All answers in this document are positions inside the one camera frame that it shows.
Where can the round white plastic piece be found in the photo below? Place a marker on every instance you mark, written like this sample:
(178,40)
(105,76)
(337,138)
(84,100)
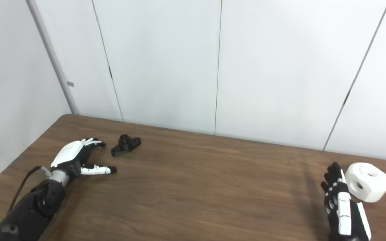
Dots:
(377,185)

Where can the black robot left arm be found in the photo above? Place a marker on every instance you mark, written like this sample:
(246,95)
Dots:
(32,211)

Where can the grey wall corner post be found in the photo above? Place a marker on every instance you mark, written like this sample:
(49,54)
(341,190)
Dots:
(52,57)

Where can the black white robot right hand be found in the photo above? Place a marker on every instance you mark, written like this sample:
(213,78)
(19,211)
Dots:
(343,214)

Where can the black white robot left hand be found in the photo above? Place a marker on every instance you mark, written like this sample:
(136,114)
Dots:
(67,154)

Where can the grey tape patch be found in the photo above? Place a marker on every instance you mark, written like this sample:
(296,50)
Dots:
(70,84)

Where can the black flanged holder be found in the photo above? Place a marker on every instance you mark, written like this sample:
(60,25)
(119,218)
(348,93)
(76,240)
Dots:
(126,144)

